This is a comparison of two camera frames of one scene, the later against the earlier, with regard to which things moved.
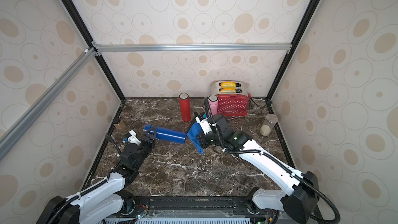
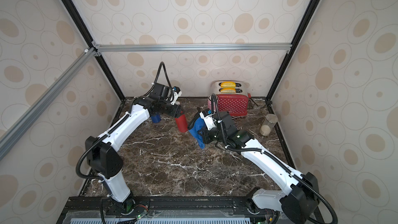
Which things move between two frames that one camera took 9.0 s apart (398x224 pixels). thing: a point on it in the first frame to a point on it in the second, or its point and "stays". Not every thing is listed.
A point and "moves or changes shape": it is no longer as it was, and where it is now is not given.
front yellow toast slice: x=228 y=89 stays
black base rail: x=198 y=207 stays
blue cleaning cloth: x=192 y=134 moves or changes shape
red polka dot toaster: x=233 y=97 stays
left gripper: x=150 y=141 to x=176 y=111
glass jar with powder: x=269 y=123 stays
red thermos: x=185 y=106 to x=182 y=123
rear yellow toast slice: x=228 y=84 stays
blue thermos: x=166 y=134 to x=156 y=119
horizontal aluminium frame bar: x=191 y=47 stays
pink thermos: x=213 y=102 stays
